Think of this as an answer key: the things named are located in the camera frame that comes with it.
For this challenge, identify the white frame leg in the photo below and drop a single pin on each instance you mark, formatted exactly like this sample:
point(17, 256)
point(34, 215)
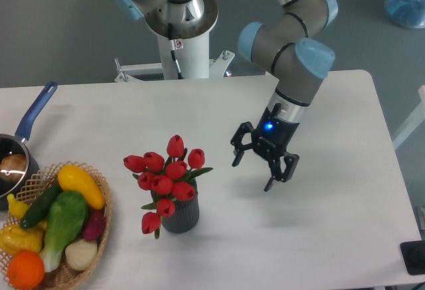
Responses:
point(414, 119)

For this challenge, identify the yellow banana piece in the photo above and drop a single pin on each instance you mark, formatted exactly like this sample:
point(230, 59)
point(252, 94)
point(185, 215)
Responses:
point(18, 209)

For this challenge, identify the dark grey ribbed vase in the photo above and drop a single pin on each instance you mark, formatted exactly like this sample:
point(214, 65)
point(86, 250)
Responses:
point(174, 206)

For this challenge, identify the red tulip bouquet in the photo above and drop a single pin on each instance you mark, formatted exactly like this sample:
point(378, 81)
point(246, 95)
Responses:
point(180, 164)

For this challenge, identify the yellow pumpkin gourd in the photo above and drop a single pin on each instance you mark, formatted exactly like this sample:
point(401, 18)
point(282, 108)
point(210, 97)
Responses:
point(15, 239)

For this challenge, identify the fried food in pan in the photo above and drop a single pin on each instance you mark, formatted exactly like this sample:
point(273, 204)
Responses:
point(13, 167)

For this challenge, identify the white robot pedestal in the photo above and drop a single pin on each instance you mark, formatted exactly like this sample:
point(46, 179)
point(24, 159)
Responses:
point(183, 37)

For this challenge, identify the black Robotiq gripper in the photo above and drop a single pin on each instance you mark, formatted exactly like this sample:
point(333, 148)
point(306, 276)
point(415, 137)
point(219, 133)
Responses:
point(275, 137)

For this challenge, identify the green bok choy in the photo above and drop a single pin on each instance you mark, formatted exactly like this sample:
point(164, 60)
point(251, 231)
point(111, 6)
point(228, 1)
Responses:
point(64, 222)

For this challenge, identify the green cucumber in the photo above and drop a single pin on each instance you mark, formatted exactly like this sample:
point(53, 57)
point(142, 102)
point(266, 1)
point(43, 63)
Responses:
point(38, 210)

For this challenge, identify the orange fruit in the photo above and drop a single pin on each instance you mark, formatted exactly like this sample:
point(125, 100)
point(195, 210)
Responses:
point(26, 270)

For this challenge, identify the purple radish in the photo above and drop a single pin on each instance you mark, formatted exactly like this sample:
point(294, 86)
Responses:
point(95, 226)

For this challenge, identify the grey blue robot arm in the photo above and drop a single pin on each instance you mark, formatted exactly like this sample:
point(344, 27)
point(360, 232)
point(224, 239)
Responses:
point(287, 50)

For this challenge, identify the blue handled saucepan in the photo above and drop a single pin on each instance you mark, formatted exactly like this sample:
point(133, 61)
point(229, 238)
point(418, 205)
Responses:
point(16, 144)

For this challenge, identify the yellow squash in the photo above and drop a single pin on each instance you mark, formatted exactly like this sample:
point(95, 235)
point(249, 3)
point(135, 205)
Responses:
point(72, 177)

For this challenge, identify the blue plastic bag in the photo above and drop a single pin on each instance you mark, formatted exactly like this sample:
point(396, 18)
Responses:
point(406, 13)

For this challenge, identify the white garlic bulb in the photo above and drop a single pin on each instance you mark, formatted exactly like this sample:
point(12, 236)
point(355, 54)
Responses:
point(80, 254)

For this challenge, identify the black device at edge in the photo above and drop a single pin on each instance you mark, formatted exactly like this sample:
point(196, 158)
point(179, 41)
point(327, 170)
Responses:
point(413, 256)

